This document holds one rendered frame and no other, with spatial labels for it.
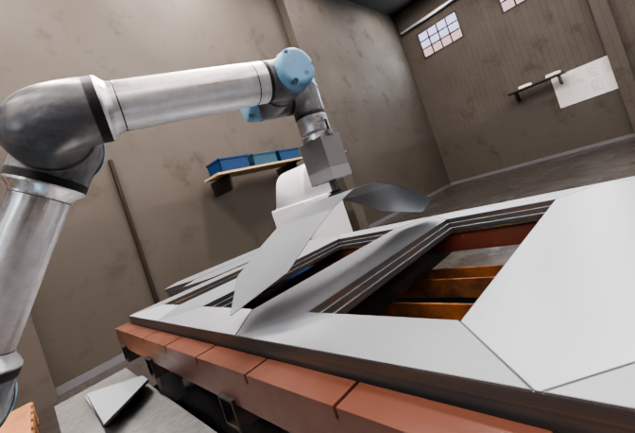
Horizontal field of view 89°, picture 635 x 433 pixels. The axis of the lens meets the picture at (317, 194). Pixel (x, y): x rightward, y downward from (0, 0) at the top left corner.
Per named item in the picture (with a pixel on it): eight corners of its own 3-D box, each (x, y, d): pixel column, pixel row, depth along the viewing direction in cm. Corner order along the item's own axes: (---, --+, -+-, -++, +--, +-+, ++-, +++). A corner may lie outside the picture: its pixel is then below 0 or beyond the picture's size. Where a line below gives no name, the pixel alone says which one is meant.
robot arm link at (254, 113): (247, 74, 65) (294, 69, 70) (233, 95, 75) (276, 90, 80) (258, 112, 65) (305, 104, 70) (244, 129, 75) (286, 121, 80)
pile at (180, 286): (284, 247, 213) (282, 237, 213) (326, 238, 184) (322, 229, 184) (161, 302, 158) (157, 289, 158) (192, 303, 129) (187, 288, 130)
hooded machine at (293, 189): (329, 285, 389) (288, 164, 390) (294, 286, 433) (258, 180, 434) (364, 261, 445) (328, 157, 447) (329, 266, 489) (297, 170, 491)
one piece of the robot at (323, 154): (343, 116, 79) (365, 180, 79) (320, 129, 86) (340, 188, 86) (314, 119, 73) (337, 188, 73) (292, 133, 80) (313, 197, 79)
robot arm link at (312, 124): (313, 123, 84) (334, 110, 78) (318, 139, 84) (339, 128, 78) (290, 125, 79) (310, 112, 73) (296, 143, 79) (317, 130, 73)
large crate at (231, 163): (238, 173, 500) (234, 161, 501) (251, 165, 475) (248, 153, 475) (210, 179, 464) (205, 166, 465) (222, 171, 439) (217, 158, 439)
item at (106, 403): (129, 373, 105) (126, 362, 105) (168, 403, 77) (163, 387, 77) (84, 399, 97) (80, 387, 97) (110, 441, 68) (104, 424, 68)
